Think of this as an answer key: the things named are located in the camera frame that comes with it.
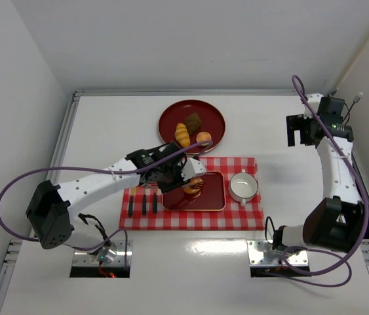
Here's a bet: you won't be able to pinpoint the striped orange bread roll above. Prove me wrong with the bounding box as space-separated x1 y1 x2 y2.
174 123 191 148

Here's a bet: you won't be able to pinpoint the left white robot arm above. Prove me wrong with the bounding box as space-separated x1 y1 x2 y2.
26 142 206 254

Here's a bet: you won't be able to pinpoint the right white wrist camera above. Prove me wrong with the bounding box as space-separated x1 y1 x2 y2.
303 93 323 119

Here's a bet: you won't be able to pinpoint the round pale bun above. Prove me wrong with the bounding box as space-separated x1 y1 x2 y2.
196 131 212 146

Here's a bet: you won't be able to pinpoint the gold fork black handle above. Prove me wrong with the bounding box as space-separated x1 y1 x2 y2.
142 189 147 216

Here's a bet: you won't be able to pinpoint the white two-handled bowl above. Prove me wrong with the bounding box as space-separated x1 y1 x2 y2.
228 169 259 207

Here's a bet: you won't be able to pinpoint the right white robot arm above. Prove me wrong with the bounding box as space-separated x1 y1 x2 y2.
272 93 364 253

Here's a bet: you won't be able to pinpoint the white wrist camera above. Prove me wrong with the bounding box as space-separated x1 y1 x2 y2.
182 157 206 182
303 93 323 119

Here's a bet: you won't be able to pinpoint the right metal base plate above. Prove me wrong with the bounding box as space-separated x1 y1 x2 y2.
246 240 309 268

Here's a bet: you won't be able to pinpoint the gold knife black handle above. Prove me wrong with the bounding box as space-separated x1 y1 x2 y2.
127 187 136 217

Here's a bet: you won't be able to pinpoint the dark brown bread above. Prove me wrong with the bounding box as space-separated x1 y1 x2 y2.
185 112 202 135

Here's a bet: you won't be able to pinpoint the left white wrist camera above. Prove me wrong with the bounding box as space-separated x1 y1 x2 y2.
182 157 206 182

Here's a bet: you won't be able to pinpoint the red white checkered cloth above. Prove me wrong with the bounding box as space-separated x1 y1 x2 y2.
119 157 264 231

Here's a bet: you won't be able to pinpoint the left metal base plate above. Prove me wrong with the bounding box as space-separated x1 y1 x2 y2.
72 240 133 269

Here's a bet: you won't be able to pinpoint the rectangular red tray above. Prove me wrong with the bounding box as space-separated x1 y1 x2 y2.
162 171 226 211

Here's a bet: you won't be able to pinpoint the gold spoon black handle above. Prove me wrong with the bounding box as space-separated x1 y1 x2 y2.
152 189 158 214

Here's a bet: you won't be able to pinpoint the stainless steel tongs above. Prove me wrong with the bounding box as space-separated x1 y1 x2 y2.
184 172 206 194

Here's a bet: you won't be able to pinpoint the metal base plate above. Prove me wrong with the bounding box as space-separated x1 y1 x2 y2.
72 240 133 269
246 240 309 268

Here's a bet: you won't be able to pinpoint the aluminium table frame rail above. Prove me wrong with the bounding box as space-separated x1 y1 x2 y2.
0 90 369 314

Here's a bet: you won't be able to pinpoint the sesame bun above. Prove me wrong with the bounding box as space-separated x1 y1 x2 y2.
182 178 204 195

